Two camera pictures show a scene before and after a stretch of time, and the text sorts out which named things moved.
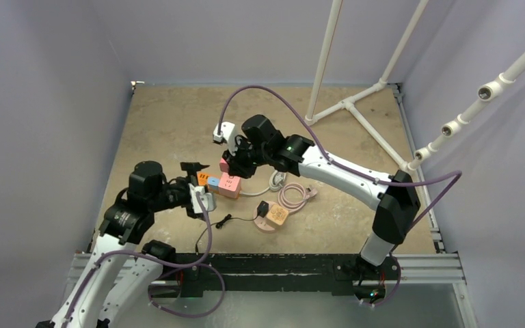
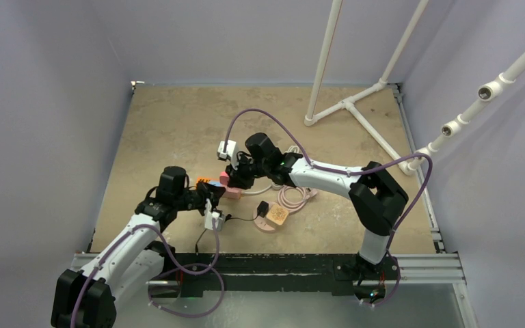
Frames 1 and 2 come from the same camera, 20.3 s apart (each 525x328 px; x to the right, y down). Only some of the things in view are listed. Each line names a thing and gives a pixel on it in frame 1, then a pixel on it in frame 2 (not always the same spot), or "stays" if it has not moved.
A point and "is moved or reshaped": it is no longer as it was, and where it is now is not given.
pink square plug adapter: (223, 165) is moved or reshaped
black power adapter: (262, 208) stays
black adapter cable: (219, 224) stays
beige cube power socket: (277, 214) stays
